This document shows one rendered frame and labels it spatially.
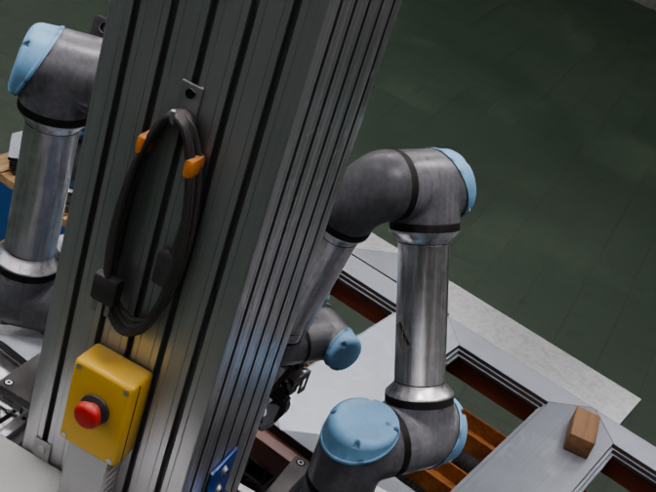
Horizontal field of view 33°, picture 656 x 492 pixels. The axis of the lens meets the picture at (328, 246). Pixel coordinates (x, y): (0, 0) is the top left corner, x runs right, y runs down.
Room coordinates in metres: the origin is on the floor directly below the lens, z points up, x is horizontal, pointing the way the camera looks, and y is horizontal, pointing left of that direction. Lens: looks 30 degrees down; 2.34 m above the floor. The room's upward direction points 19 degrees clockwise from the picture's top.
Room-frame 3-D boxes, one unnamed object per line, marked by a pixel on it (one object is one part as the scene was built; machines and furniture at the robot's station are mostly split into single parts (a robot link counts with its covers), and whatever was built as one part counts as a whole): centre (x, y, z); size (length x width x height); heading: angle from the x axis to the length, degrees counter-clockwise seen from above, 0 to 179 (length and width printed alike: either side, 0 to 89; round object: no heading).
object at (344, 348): (1.69, -0.05, 1.20); 0.11 x 0.11 x 0.08; 42
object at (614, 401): (2.71, -0.35, 0.74); 1.20 x 0.26 x 0.03; 64
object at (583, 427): (2.15, -0.71, 0.87); 0.12 x 0.06 x 0.05; 170
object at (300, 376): (1.78, 0.00, 1.04); 0.09 x 0.08 x 0.12; 154
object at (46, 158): (1.52, 0.46, 1.41); 0.15 x 0.12 x 0.55; 100
